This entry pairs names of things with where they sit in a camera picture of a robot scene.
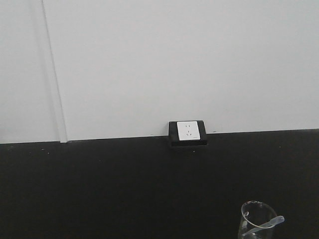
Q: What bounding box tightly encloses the black socket housing box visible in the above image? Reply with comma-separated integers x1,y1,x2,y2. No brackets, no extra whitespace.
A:
168,120,208,147

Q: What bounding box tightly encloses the clear glass flask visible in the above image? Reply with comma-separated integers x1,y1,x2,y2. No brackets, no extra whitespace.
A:
237,201,278,239

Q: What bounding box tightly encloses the white wall socket plate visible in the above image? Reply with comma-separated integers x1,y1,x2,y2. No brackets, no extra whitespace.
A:
176,121,200,141

